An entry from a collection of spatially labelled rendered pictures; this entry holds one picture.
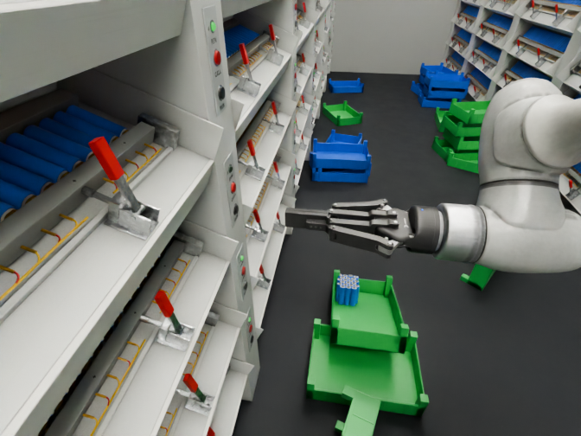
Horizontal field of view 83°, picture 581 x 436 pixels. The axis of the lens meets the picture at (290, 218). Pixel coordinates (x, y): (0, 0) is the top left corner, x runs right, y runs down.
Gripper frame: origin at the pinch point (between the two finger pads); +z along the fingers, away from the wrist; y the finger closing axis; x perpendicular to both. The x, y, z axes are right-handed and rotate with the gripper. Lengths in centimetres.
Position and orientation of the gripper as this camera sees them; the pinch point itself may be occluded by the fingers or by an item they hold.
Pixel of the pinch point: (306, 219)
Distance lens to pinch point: 54.4
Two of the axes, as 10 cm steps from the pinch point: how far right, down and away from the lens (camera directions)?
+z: -9.9, -0.9, 1.3
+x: 0.0, -8.0, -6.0
